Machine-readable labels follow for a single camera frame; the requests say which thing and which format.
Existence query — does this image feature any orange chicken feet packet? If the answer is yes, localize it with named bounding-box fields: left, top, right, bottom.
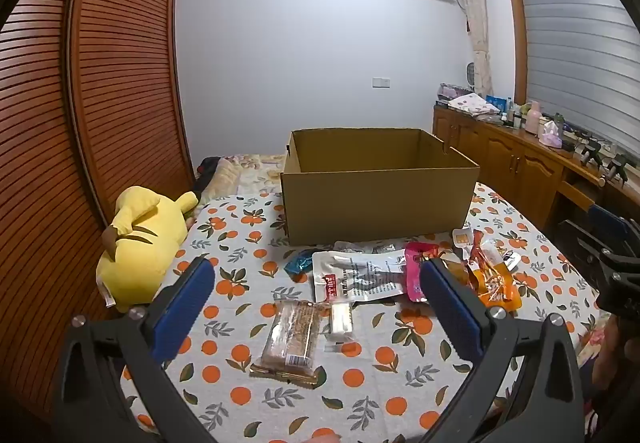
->
left=452, top=226, right=523, bottom=312

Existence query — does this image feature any pale floral curtain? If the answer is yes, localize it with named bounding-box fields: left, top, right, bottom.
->
left=452, top=0, right=496, bottom=99

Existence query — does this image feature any pink tissue pack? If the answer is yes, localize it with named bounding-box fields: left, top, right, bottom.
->
left=537, top=120, right=566, bottom=147

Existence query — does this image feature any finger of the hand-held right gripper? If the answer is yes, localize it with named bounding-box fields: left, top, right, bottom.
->
left=587, top=203, right=640, bottom=251
left=557, top=220, right=608, bottom=274

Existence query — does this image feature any brown cake packet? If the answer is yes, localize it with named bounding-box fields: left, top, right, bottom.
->
left=250, top=299, right=331, bottom=390

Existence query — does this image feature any yellow plush toy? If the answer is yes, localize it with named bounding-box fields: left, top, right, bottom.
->
left=96, top=186, right=199, bottom=314

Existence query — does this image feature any white wafer packet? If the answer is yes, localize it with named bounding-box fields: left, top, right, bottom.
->
left=324, top=302, right=356, bottom=354

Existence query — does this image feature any wooden cabinet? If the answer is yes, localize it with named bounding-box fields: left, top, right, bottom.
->
left=432, top=103, right=640, bottom=235

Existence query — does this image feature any purple storage box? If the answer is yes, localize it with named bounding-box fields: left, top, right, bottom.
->
left=437, top=83, right=473, bottom=107

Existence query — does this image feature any wooden window frame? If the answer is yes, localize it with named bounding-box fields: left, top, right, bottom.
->
left=501, top=0, right=532, bottom=110

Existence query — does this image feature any orange print bedsheet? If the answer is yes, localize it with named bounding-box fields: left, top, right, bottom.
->
left=120, top=180, right=608, bottom=443

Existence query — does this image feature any pink bottle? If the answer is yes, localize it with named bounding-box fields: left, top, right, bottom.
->
left=524, top=100, right=544, bottom=137

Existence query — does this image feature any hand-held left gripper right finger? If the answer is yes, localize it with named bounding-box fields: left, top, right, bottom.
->
left=419, top=258, right=587, bottom=443

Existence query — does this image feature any wooden louvered wardrobe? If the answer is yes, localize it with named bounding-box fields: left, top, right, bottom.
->
left=0, top=0, right=198, bottom=424

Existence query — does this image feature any dark cloth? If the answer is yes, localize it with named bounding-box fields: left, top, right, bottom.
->
left=196, top=157, right=221, bottom=190

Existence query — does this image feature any black clamp stand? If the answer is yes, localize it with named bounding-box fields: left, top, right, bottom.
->
left=577, top=140, right=606, bottom=169
left=600, top=154, right=631, bottom=187

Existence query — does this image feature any white snack pouch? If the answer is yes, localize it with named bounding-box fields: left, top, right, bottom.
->
left=312, top=249, right=408, bottom=304

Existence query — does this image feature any blue snack packet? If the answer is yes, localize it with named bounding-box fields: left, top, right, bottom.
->
left=284, top=248, right=316, bottom=277

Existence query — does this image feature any pink snack packet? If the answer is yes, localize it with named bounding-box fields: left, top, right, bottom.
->
left=404, top=242, right=442, bottom=303

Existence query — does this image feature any folded floral cloth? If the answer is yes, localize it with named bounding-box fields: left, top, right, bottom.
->
left=447, top=93, right=502, bottom=117

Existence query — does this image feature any cardboard box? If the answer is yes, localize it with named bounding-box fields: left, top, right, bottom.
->
left=280, top=128, right=481, bottom=247

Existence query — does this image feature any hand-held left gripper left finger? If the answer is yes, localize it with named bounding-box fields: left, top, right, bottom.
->
left=52, top=257, right=217, bottom=443

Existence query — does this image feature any grey window blind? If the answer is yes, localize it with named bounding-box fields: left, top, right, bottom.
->
left=515, top=0, right=640, bottom=155

